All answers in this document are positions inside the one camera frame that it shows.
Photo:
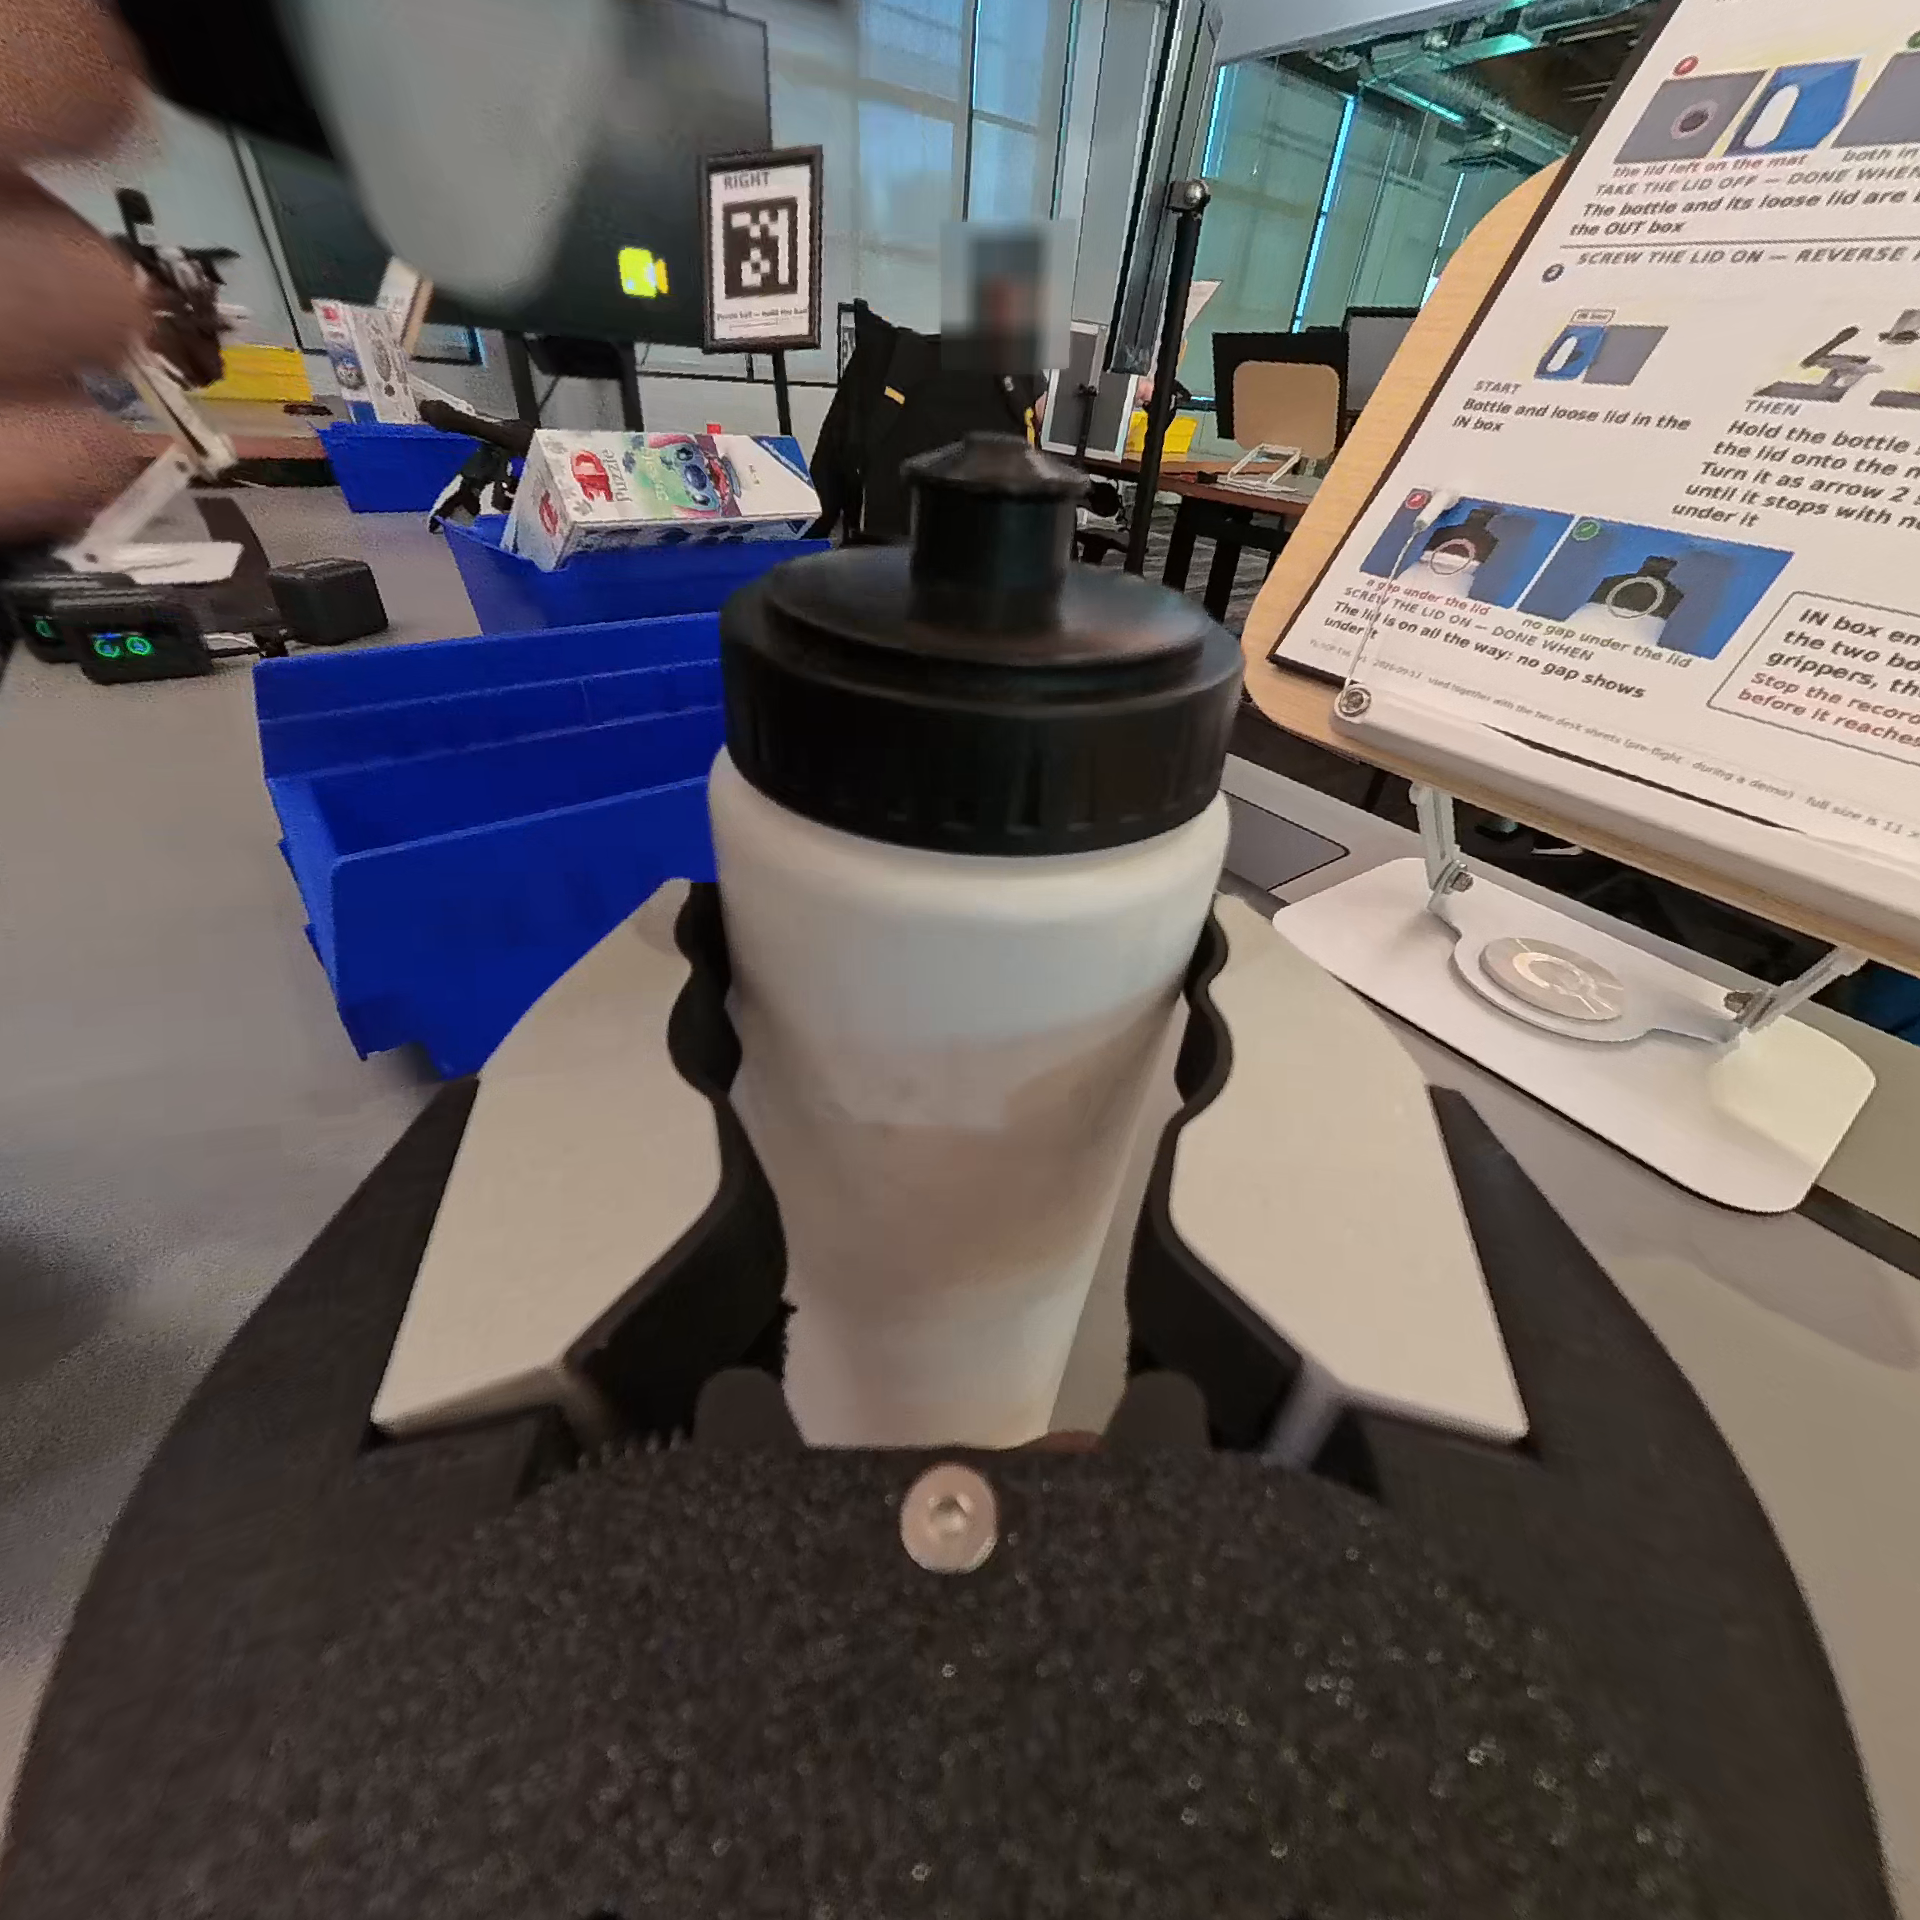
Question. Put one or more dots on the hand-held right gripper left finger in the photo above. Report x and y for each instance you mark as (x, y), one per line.
(563, 1201)

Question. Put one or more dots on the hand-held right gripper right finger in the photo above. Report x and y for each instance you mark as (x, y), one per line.
(1335, 1215)

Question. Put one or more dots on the blue plastic bin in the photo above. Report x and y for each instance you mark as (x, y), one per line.
(375, 465)
(494, 868)
(630, 592)

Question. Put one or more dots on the white plastic bottle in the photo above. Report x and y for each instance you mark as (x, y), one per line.
(960, 973)

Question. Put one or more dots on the black bottle lid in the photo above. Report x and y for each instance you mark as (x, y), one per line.
(975, 704)

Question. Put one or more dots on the person's left hand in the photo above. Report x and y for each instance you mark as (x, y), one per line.
(61, 284)

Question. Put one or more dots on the large black screen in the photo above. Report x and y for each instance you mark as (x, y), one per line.
(704, 90)

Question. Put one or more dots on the white document stand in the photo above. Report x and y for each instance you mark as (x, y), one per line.
(1381, 930)

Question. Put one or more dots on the framed tag sign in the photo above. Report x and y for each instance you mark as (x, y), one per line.
(763, 240)

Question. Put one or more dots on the black power adapter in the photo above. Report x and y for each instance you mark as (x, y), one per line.
(323, 600)

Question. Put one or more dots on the black charger with green light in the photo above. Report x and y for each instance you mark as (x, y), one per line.
(135, 645)

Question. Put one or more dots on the wooden desk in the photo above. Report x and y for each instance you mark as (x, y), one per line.
(1200, 495)

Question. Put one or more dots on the black tripod pole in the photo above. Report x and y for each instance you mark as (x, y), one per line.
(1163, 376)

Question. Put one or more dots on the yellow plastic bin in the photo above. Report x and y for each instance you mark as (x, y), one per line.
(1163, 435)

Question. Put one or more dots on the instruction sheet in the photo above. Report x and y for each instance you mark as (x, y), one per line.
(1651, 450)

